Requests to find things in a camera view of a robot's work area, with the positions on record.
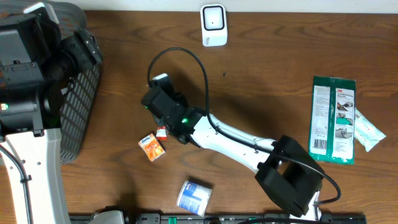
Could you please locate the orange tissue packet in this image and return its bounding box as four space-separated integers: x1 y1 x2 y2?
138 133 165 162

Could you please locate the blue white packet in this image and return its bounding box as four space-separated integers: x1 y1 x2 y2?
177 180 212 217

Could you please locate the green white 3M package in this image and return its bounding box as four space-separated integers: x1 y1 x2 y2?
308 76 356 165

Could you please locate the light blue wipes pack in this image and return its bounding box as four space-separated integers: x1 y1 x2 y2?
354 108 386 152

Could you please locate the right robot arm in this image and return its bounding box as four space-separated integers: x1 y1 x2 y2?
141 78 323 221

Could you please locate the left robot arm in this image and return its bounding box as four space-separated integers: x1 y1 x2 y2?
1 1 103 223

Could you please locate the white barcode scanner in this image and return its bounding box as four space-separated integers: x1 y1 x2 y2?
200 4 228 47

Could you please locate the red stick sachet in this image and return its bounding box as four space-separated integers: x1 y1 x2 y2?
155 126 167 141

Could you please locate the grey plastic basket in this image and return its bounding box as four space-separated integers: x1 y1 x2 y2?
0 0 102 165

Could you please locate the black camera cable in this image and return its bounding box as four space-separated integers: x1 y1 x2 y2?
147 47 342 206

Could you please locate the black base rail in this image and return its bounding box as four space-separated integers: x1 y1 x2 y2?
70 212 368 224

